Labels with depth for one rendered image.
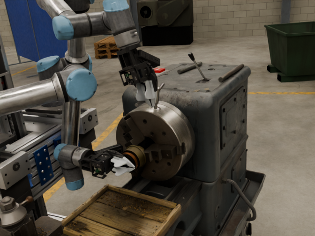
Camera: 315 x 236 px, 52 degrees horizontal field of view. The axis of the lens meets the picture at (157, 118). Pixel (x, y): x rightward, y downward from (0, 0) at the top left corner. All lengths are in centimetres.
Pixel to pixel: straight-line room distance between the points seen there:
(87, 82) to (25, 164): 42
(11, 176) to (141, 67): 65
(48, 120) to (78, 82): 60
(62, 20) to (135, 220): 74
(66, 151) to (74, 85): 28
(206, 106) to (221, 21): 1004
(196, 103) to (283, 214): 162
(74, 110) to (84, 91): 20
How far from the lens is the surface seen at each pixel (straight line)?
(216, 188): 155
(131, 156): 119
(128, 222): 125
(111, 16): 104
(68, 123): 141
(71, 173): 136
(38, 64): 170
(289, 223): 268
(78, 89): 121
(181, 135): 124
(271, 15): 1128
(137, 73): 100
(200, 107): 131
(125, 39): 103
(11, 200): 98
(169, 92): 140
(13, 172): 135
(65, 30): 108
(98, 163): 120
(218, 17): 1130
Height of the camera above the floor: 167
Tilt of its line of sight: 22 degrees down
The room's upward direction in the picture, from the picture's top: 5 degrees counter-clockwise
